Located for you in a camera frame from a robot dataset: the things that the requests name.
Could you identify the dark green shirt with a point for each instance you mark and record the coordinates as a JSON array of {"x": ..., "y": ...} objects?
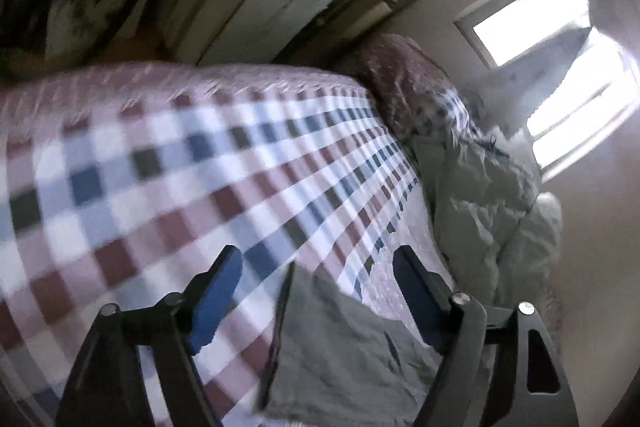
[{"x": 340, "y": 347}]

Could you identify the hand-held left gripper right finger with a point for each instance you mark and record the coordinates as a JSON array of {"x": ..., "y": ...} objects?
[{"x": 415, "y": 297}]

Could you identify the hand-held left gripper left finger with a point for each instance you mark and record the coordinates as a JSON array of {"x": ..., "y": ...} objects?
[{"x": 215, "y": 297}]

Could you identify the checked bed sheet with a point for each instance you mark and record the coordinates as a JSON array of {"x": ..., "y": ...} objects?
[{"x": 150, "y": 187}]

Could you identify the printed curtain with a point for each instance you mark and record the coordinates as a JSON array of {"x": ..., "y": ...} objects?
[{"x": 550, "y": 62}]

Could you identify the pink floral checked pillow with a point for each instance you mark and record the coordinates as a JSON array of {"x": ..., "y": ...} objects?
[{"x": 400, "y": 82}]

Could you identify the grey-green duvet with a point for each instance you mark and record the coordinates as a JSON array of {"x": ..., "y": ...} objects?
[{"x": 475, "y": 207}]

